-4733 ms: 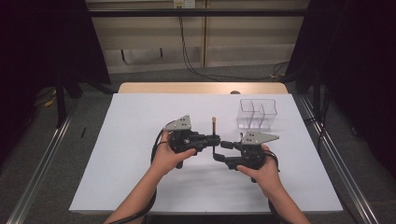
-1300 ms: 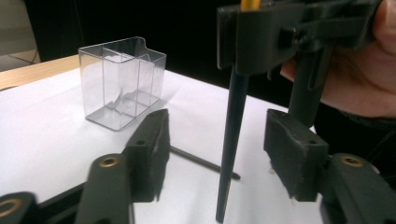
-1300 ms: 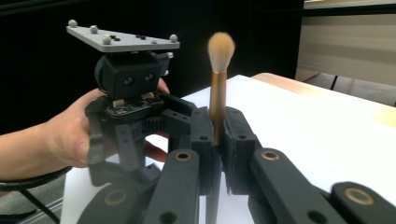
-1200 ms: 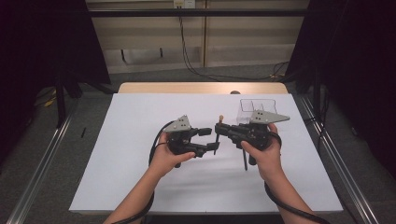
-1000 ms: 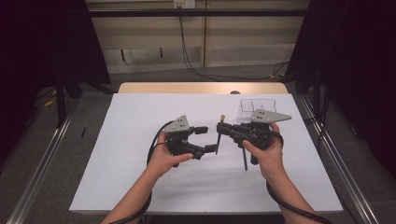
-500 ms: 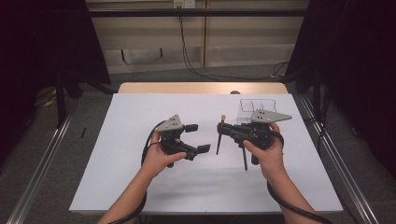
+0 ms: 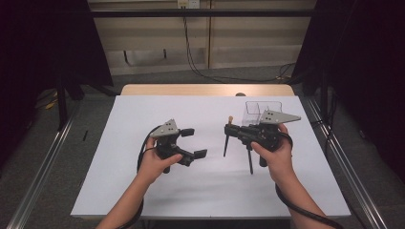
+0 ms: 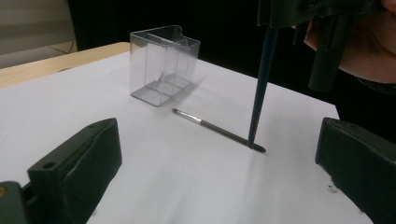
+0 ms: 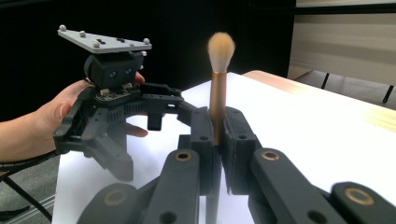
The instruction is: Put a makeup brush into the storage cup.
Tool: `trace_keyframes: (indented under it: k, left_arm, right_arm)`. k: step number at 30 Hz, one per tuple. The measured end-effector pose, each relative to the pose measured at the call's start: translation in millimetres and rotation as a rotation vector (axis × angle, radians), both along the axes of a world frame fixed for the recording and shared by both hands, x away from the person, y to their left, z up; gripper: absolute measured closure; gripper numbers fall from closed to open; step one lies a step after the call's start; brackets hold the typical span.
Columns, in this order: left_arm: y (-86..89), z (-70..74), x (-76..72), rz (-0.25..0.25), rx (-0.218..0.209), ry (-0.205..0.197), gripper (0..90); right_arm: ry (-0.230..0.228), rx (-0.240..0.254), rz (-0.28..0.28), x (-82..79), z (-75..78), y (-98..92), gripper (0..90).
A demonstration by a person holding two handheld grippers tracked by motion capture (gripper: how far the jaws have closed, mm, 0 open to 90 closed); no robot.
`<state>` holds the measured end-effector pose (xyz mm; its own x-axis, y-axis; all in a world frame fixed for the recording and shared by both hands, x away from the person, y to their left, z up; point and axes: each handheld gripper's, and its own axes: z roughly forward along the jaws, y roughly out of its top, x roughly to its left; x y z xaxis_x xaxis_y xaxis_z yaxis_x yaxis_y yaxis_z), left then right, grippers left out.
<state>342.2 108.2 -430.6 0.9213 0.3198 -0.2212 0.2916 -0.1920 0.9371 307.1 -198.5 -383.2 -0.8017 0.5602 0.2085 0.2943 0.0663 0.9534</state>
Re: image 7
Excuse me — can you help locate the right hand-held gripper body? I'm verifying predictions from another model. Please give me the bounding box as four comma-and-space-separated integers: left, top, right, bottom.
242, 110, 302, 168

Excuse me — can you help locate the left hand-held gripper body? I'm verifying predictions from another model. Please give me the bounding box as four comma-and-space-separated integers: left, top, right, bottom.
149, 118, 185, 175

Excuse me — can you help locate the black and gold makeup brush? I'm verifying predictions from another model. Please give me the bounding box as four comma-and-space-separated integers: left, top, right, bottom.
223, 115, 234, 158

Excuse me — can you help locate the black makeup brush silver ferrule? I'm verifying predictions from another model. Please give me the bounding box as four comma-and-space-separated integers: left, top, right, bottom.
246, 145, 255, 176

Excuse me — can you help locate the clear plastic box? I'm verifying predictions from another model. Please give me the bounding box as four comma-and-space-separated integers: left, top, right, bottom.
241, 100, 285, 127

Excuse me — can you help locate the person's right hand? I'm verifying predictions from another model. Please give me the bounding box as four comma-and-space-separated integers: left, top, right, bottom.
250, 123, 296, 185

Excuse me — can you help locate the person's left hand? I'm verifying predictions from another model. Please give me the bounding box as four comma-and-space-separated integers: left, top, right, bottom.
137, 136, 184, 185

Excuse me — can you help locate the wooden table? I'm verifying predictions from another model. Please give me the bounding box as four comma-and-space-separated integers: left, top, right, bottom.
119, 83, 296, 97

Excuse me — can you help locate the black metal stand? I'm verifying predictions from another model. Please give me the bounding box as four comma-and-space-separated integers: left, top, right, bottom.
319, 69, 330, 124
55, 72, 69, 132

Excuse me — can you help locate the black curtain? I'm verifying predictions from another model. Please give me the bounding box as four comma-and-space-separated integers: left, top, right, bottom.
0, 0, 115, 166
290, 0, 405, 184

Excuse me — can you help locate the white power socket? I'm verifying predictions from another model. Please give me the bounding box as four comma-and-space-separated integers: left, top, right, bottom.
177, 0, 201, 10

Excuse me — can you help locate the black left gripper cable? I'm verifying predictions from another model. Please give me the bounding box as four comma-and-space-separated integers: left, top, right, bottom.
116, 125, 164, 229

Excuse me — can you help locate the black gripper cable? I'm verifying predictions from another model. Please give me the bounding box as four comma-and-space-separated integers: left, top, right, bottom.
274, 131, 347, 229
116, 125, 164, 229

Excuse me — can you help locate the black power cable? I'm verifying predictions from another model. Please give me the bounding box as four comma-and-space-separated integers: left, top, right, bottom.
181, 7, 297, 84

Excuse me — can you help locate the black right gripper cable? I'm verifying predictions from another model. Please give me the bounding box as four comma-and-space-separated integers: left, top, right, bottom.
274, 131, 347, 229

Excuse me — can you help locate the aluminium floor rail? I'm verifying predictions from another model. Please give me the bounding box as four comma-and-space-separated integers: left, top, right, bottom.
6, 100, 82, 229
305, 95, 389, 229

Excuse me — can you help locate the black horizontal frame bar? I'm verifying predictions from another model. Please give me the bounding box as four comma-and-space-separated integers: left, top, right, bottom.
63, 9, 319, 19

